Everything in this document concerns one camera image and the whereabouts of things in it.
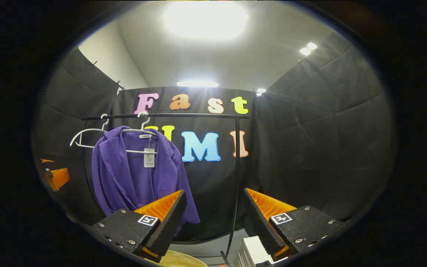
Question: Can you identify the twin ceiling light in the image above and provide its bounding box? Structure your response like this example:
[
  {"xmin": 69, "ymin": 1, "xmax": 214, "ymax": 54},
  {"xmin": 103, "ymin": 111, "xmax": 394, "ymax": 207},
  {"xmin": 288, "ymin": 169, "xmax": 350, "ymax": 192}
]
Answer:
[{"xmin": 299, "ymin": 42, "xmax": 318, "ymax": 56}]

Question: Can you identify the yellow-rimmed laundry hamper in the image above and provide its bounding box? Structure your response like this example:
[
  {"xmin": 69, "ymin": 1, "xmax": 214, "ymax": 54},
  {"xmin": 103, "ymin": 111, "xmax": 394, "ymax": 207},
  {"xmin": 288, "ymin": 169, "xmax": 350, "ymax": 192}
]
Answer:
[{"xmin": 145, "ymin": 250, "xmax": 209, "ymax": 267}]

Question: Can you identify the long ceiling strip light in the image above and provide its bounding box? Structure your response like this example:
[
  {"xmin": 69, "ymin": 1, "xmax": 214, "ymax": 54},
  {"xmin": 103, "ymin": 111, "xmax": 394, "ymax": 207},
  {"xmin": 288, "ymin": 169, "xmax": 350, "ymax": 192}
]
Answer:
[{"xmin": 176, "ymin": 81, "xmax": 219, "ymax": 88}]

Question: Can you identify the white clothes hanger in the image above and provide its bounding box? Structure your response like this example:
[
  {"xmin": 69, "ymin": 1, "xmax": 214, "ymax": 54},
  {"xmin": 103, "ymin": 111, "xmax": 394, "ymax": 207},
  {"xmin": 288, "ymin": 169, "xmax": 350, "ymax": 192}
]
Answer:
[
  {"xmin": 70, "ymin": 113, "xmax": 110, "ymax": 149},
  {"xmin": 119, "ymin": 111, "xmax": 159, "ymax": 155}
]

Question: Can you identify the large ceiling light panel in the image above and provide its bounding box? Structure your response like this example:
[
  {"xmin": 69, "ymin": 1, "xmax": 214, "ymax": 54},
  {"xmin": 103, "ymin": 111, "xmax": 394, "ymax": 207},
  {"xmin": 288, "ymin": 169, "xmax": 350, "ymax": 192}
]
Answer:
[{"xmin": 165, "ymin": 0, "xmax": 249, "ymax": 40}]

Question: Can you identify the black metal clothes rack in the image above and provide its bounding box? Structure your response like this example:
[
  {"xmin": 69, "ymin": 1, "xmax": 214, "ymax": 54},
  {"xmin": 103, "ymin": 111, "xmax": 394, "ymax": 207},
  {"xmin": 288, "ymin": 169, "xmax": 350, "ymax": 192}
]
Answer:
[{"xmin": 82, "ymin": 112, "xmax": 251, "ymax": 267}]

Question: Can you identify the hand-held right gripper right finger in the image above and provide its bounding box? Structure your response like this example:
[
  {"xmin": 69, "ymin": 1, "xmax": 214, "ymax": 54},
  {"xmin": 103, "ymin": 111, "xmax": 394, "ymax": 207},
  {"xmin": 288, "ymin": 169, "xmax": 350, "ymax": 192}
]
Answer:
[{"xmin": 243, "ymin": 188, "xmax": 347, "ymax": 261}]

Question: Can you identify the purple knit cardigan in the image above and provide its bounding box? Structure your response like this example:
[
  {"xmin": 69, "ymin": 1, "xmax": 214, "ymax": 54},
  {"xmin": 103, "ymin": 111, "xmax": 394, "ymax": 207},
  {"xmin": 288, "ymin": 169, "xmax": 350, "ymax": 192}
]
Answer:
[{"xmin": 91, "ymin": 126, "xmax": 201, "ymax": 236}]

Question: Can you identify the white ribbed box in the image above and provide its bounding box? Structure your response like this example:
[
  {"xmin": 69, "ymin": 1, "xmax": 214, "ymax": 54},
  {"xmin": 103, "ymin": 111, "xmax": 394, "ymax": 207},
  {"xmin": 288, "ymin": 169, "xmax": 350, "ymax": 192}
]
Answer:
[{"xmin": 235, "ymin": 235, "xmax": 289, "ymax": 267}]

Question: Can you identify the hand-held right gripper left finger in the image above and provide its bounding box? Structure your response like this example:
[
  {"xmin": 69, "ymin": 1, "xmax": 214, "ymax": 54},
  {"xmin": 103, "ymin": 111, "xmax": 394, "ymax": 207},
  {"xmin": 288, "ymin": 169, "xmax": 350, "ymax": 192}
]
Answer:
[{"xmin": 87, "ymin": 190, "xmax": 188, "ymax": 264}]

